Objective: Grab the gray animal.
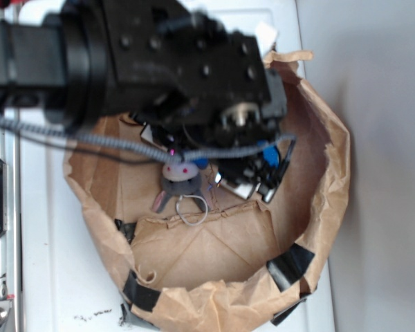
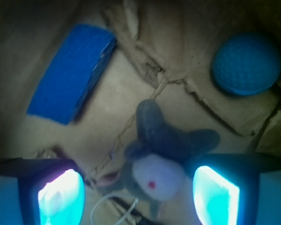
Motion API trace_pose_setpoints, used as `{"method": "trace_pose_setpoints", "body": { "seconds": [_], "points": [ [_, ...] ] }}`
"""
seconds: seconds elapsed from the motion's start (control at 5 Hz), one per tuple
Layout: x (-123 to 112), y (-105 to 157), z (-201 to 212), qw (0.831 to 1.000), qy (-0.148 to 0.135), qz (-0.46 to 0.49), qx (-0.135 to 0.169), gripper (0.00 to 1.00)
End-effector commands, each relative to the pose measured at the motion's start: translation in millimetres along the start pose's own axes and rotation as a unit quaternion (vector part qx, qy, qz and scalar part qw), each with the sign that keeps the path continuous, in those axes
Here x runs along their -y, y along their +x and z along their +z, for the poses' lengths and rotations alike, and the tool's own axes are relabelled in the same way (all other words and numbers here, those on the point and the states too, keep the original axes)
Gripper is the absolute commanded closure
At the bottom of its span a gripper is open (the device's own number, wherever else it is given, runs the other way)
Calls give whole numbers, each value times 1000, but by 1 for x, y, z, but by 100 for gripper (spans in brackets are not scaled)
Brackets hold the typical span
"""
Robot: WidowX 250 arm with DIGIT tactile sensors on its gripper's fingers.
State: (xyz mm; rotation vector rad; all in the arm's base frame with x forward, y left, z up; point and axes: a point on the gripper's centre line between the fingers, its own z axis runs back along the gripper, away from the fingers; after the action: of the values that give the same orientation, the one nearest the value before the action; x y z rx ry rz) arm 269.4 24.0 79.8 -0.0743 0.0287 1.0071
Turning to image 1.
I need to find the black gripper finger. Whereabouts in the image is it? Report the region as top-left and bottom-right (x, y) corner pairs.
(215, 138), (296, 203)
(130, 112), (187, 156)

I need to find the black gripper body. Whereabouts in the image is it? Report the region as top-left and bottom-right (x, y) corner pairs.
(101, 1), (286, 147)

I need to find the gray plush animal keychain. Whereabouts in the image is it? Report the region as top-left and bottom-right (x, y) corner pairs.
(151, 162), (210, 226)

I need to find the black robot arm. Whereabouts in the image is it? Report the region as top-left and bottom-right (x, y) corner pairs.
(0, 1), (290, 202)

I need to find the blue rectangular sponge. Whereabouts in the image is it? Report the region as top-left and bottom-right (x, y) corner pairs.
(255, 146), (279, 170)

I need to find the brown paper bag tray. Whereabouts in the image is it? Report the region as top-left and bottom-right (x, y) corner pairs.
(64, 50), (351, 331)

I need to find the gray braided cable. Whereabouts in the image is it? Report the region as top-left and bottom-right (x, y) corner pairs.
(0, 112), (297, 164)

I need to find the aluminium frame rail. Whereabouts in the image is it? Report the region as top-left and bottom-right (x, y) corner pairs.
(0, 128), (24, 331)

